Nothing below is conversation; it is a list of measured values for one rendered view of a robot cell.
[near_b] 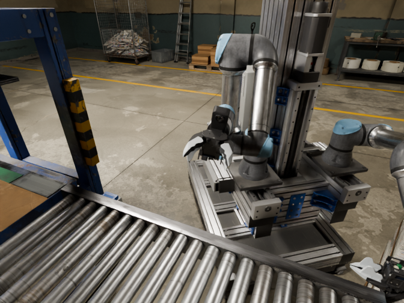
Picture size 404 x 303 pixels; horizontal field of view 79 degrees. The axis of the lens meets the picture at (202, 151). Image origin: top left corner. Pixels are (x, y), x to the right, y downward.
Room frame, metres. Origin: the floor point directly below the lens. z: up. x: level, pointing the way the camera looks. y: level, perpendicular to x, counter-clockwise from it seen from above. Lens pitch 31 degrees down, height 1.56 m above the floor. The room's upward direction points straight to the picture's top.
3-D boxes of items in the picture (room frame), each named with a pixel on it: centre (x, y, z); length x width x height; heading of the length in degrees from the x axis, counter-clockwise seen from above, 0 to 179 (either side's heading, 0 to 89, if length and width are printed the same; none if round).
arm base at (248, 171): (1.04, -0.26, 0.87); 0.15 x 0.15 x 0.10
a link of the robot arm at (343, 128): (1.15, -0.75, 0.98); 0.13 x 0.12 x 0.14; 84
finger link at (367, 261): (0.53, -0.57, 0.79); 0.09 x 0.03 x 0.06; 66
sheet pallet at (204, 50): (7.19, -0.35, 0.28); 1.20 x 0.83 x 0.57; 66
